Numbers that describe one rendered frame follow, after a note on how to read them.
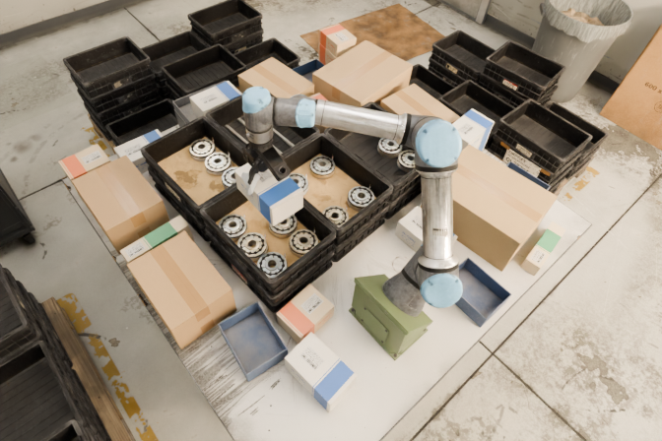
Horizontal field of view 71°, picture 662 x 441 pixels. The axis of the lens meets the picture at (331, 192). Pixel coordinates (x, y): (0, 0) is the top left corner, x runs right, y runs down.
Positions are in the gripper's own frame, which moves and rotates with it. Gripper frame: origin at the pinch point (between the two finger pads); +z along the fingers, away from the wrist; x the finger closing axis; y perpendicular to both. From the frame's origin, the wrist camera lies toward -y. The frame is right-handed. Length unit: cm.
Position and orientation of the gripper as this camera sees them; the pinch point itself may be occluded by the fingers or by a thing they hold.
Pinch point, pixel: (268, 185)
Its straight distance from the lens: 148.8
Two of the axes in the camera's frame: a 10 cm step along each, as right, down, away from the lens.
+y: -6.5, -6.0, 4.6
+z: -0.4, 6.3, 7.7
